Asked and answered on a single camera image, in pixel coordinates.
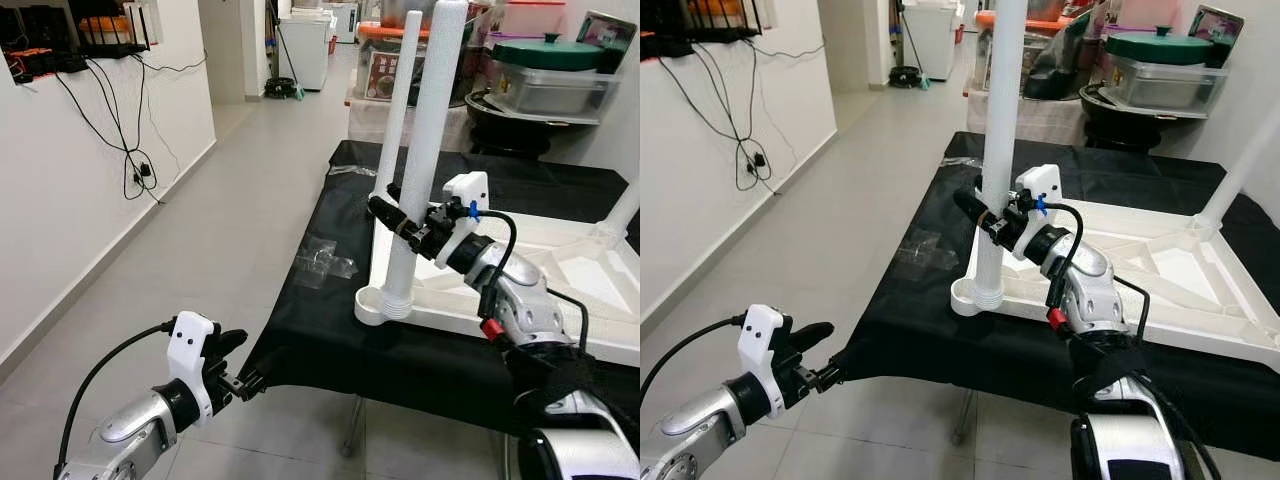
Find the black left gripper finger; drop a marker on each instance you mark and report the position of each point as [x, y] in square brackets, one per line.
[228, 342]
[808, 335]
[250, 382]
[835, 374]

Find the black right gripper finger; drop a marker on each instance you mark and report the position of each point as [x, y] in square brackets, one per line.
[395, 190]
[970, 208]
[385, 215]

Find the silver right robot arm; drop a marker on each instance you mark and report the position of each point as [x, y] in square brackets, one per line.
[520, 300]
[1085, 290]

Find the yellow rubber band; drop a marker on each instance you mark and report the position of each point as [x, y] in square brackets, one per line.
[403, 228]
[985, 222]

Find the crinkled clear tape strip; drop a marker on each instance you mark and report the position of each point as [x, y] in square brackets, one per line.
[960, 160]
[352, 170]

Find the square clear tape patch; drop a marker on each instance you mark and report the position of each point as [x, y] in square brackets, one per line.
[925, 250]
[325, 262]

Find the white plastic table top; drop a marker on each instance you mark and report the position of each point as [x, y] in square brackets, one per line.
[440, 305]
[1180, 270]

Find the bench with white lace cloth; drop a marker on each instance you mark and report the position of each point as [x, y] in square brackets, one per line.
[1050, 118]
[365, 120]

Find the black table cloth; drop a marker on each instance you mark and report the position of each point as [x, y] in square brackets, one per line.
[320, 330]
[900, 320]

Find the black round wok stand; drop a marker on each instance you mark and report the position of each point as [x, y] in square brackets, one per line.
[1130, 125]
[520, 130]

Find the black floor mop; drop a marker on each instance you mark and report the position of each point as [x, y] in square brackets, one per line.
[282, 90]
[908, 78]

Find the black plastic bag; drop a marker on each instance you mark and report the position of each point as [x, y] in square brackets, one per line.
[1055, 65]

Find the white cabinet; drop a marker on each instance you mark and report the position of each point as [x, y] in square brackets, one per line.
[305, 50]
[930, 40]

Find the clear plastic container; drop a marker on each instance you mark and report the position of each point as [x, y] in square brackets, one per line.
[550, 90]
[1165, 85]

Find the green pot with lid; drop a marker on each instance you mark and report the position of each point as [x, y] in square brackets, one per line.
[1160, 48]
[548, 52]

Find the white box with pink lid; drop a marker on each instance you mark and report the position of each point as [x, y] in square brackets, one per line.
[530, 12]
[1145, 10]

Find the dark framed picture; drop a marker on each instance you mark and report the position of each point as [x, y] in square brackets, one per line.
[1215, 25]
[605, 30]

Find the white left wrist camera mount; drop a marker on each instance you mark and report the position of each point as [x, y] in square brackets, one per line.
[762, 350]
[190, 355]

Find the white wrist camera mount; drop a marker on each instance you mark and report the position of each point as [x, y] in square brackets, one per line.
[1040, 190]
[190, 355]
[465, 200]
[762, 350]

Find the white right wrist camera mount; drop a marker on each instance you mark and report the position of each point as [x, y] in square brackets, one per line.
[465, 200]
[1040, 190]

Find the metal folding table frame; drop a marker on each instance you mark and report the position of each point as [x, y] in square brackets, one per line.
[965, 420]
[352, 430]

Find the wall shelf with dark items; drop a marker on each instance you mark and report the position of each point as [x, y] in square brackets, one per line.
[75, 35]
[700, 25]

